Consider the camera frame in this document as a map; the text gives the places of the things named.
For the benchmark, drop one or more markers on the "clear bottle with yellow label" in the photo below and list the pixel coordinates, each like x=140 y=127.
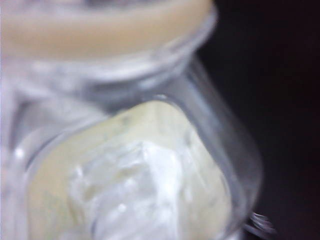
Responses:
x=120 y=140

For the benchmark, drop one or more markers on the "black computer monitor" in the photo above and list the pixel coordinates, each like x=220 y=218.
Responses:
x=287 y=100

